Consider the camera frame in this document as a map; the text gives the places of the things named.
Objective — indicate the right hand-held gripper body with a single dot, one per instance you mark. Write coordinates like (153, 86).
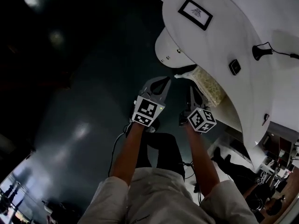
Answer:
(201, 120)

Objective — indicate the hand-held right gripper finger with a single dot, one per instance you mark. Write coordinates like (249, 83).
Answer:
(191, 98)
(198, 100)

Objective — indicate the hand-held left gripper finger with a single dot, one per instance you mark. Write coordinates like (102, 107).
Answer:
(164, 94)
(149, 81)

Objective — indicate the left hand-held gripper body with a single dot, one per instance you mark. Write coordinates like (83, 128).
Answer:
(147, 111)

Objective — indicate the person's right forearm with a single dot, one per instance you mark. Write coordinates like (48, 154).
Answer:
(203, 164)

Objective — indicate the person's left forearm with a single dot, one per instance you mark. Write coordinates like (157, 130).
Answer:
(127, 155)

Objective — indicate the small white drawer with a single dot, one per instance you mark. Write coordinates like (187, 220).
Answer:
(175, 47)
(168, 54)

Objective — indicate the white curved vanity desk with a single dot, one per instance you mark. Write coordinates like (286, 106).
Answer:
(233, 38)

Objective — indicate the dark cube shelving unit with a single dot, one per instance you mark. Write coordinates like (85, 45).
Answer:
(283, 146)

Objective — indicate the person's left black shoe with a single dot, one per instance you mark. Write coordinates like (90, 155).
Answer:
(153, 126)

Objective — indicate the white stool cream cushion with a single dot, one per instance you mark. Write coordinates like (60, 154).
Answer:
(208, 85)

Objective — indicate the person's black trousers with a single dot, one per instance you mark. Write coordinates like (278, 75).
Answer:
(163, 150)

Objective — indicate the small black box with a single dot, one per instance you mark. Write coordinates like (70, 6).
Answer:
(234, 67)

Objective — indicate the person's beige shirt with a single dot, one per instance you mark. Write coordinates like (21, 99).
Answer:
(158, 199)

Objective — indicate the white framed glass panel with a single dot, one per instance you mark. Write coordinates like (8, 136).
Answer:
(14, 195)

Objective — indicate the black picture frame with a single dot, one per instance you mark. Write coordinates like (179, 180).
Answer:
(195, 13)

